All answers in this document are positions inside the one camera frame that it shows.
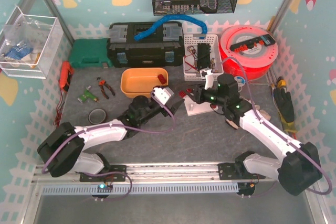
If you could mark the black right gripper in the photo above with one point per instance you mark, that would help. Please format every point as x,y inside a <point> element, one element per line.
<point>198,94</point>

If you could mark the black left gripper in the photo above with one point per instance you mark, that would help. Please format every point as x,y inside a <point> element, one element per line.
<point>163,108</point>

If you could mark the white peg board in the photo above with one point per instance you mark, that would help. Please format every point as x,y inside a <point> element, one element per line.
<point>192,108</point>

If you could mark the beige work glove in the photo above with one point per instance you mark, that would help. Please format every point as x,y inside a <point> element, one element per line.
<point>262,112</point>

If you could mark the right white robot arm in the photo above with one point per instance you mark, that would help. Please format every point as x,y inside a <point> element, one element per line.
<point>296,166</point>

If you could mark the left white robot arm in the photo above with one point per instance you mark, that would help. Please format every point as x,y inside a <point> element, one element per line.
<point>64,150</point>

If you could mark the white slotted basket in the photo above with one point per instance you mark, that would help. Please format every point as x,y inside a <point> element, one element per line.
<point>190,57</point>

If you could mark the black module in basket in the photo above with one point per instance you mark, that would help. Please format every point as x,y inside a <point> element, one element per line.
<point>203,56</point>

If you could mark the small solder spool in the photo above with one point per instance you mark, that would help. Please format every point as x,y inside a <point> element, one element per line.
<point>240,81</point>

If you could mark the orange plastic tray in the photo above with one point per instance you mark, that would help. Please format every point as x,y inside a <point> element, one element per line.
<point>141,81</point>

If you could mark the black plastic toolbox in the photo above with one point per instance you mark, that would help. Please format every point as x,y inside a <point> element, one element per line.
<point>163,48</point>

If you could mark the red filament spool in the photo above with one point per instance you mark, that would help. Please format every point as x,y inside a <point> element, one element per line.
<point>248,51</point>

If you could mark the tape roll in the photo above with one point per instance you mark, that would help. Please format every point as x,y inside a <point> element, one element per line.
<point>97,116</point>

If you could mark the yellow black screwdriver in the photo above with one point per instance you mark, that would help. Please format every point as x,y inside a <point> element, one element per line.
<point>280,84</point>

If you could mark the black yellow work glove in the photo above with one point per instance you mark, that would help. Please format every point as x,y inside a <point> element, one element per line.
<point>285,108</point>

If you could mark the green circuit board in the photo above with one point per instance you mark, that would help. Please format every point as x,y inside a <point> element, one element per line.
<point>87,95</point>

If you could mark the green plastic tool case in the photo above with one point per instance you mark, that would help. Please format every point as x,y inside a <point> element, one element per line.
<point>89,53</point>

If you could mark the orange multimeter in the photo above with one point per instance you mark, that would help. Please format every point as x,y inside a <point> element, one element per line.
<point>66,74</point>

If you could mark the clear acrylic box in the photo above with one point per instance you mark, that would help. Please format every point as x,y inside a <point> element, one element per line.
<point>44,33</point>

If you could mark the blue white gloves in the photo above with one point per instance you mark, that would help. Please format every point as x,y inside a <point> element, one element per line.
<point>20,52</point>

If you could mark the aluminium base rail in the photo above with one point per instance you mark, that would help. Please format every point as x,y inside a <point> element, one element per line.
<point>183,172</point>

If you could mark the orange handled pliers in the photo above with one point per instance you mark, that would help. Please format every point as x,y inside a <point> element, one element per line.
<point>102,85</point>

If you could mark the grey slotted cable duct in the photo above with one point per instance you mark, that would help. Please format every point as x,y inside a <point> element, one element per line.
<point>140,189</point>

